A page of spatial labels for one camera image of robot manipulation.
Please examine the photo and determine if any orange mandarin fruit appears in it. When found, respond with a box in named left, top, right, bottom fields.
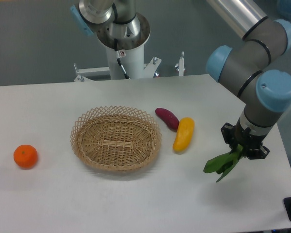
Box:
left=13, top=145, right=38, bottom=169

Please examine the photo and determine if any yellow mango fruit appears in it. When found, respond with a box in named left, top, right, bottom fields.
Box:
left=173, top=117, right=195, bottom=153

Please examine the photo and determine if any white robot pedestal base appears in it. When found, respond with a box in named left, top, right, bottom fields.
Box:
left=74, top=13, right=162, bottom=82

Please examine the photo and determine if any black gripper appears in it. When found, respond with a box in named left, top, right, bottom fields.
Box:
left=221, top=122, right=269, bottom=160

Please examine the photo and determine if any woven wicker basket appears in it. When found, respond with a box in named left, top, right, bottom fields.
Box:
left=70, top=106, right=162, bottom=172

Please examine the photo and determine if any black cable on pedestal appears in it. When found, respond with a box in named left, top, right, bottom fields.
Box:
left=113, top=38, right=131, bottom=80

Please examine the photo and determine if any green leafy vegetable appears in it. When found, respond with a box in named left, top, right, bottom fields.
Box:
left=203, top=145, right=243, bottom=183

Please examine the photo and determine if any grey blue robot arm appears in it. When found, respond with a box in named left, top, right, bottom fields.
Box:
left=206, top=0, right=291, bottom=160

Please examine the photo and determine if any silver second robot arm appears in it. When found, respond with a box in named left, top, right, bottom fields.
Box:
left=70, top=0, right=141, bottom=39

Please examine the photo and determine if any purple sweet potato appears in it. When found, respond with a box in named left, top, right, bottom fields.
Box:
left=155, top=108, right=179, bottom=131

